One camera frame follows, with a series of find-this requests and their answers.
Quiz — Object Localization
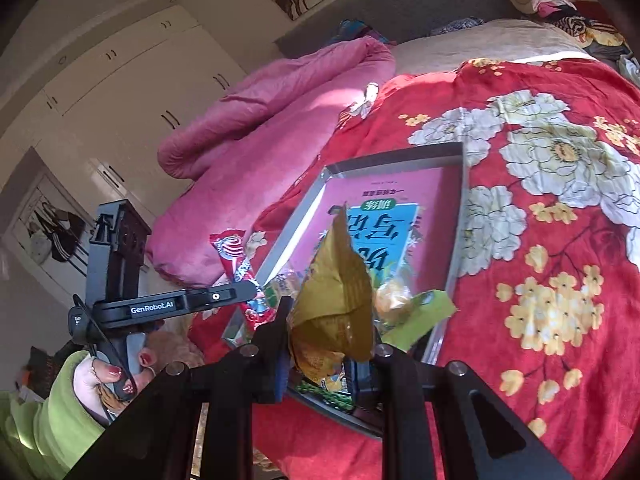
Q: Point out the clear yellow pastry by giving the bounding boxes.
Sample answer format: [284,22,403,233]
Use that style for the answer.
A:
[373,278,412,324]

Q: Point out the yellow Alpenliebe candy bag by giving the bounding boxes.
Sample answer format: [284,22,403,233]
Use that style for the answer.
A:
[288,206,374,382]

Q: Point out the red Alpenliebe candy bag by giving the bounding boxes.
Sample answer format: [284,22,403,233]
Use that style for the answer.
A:
[209,229,277,334]

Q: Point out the green yellow snack packet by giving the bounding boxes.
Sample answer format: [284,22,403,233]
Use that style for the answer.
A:
[382,289,457,352]

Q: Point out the clear bag sesame bread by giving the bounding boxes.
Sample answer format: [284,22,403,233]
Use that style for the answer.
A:
[262,270,304,309]

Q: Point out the green sleeve forearm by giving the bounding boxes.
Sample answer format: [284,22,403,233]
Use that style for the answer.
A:
[1,351,104,479]

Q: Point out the left hand red nails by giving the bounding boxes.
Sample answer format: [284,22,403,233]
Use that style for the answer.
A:
[73,334,156,426]

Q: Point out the dark green small packet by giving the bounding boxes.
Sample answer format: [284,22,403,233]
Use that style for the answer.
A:
[294,380,355,413]

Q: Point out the white wardrobe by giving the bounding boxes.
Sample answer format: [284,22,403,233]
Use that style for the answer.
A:
[0,4,246,306]

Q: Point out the grey tray box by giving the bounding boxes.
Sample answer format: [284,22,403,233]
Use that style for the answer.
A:
[219,142,471,441]

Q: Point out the pink blanket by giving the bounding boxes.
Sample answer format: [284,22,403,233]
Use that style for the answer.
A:
[146,37,396,287]

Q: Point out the pink children's book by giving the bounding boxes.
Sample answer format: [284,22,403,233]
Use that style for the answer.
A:
[278,165,463,294]

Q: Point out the red floral bedspread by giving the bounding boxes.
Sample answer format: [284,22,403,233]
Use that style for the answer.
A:
[207,58,639,479]

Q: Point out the beige bed sheet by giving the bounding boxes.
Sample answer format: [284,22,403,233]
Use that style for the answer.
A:
[392,20,591,75]

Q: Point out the grey headboard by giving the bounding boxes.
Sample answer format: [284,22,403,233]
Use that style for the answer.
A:
[276,0,520,58]

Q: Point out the folded clothes pile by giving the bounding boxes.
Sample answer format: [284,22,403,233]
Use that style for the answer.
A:
[510,0,639,86]

